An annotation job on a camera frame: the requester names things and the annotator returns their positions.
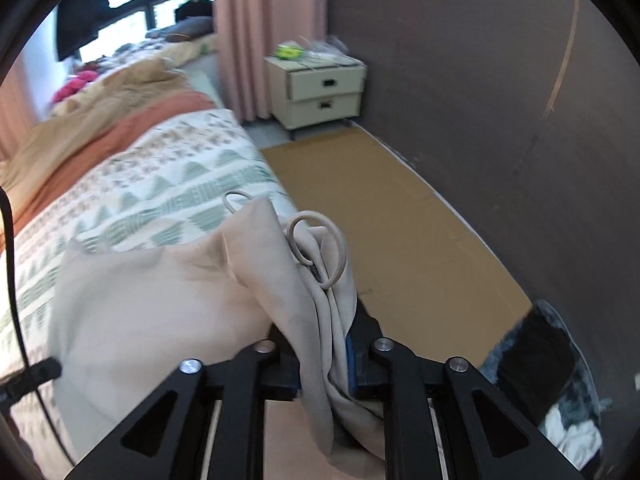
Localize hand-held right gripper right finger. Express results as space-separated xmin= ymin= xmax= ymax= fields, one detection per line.
xmin=345 ymin=304 xmax=586 ymax=480

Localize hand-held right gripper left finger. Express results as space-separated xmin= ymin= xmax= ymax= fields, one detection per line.
xmin=65 ymin=326 xmax=303 ymax=480

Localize beige pants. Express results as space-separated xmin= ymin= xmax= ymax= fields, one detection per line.
xmin=47 ymin=191 xmax=387 ymax=480

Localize pink clothes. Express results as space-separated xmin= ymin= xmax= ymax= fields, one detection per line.
xmin=52 ymin=70 xmax=99 ymax=104

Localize dark fluffy rug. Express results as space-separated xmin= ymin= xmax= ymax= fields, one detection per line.
xmin=479 ymin=300 xmax=607 ymax=472

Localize patterned white blanket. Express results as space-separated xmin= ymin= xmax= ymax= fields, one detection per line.
xmin=0 ymin=109 xmax=297 ymax=463

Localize cream nightstand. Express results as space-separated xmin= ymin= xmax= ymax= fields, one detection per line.
xmin=264 ymin=54 xmax=369 ymax=142

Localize rust brown quilt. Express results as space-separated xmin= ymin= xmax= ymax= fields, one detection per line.
xmin=10 ymin=91 xmax=226 ymax=237

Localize clear plastic bag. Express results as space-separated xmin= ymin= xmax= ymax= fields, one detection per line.
xmin=300 ymin=35 xmax=352 ymax=69

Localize beige comforter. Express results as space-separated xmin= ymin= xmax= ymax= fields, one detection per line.
xmin=0 ymin=55 xmax=202 ymax=196

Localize pink curtain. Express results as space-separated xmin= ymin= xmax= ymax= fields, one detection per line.
xmin=211 ymin=0 xmax=331 ymax=124

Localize dark grey cushion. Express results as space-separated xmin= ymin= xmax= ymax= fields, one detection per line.
xmin=145 ymin=16 xmax=216 ymax=44

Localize window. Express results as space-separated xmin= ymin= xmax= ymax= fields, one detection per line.
xmin=55 ymin=0 xmax=221 ymax=63

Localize dark hanging cloth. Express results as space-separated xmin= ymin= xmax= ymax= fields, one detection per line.
xmin=55 ymin=0 xmax=109 ymax=62

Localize thick black cable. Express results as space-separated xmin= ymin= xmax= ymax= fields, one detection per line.
xmin=0 ymin=187 xmax=76 ymax=466

